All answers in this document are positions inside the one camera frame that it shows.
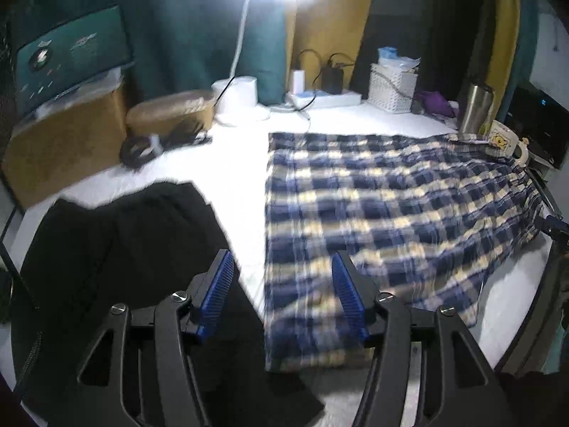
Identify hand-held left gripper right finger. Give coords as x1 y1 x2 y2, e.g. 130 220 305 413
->
331 251 499 427

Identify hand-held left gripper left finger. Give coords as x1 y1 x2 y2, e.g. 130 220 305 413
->
76 249 235 427

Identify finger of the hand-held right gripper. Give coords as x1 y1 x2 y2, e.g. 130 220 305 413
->
533 214 569 237

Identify blue plaid pants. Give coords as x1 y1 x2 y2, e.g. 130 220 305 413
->
264 132 541 372

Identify cartoon bear mug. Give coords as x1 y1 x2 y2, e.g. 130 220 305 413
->
482 120 530 165

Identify black garment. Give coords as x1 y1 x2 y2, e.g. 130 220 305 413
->
11 181 325 427

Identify black monitor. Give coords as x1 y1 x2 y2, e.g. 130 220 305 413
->
507 82 569 170

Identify steel tumbler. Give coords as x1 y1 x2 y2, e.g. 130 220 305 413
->
458 81 495 134

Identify purple cloth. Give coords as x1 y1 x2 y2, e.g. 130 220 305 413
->
415 90 458 116

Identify brown lidded container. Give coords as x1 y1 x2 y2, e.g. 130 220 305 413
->
126 90 215 136

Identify white desk lamp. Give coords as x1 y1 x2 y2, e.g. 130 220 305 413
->
209 0 323 127

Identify white power strip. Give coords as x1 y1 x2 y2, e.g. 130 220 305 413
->
285 90 362 109

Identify teal curtain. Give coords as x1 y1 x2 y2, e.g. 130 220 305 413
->
511 0 541 94
27 0 287 107

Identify cardboard box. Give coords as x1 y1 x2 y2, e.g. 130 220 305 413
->
2 78 129 207

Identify white woven basket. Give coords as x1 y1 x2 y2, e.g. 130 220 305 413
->
368 63 419 114

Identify yellow curtain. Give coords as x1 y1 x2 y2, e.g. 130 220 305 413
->
480 0 521 94
284 0 378 94

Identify black charger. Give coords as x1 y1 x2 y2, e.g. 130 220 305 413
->
321 67 344 95

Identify blue plastic packet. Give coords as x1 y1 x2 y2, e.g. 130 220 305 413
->
377 47 421 72

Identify white tablet stand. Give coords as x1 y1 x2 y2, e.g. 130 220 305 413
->
36 69 125 118

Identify tablet with teal screen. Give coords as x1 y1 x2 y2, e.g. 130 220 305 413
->
15 5 134 118

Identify black cable bundle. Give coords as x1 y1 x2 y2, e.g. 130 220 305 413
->
121 127 213 170

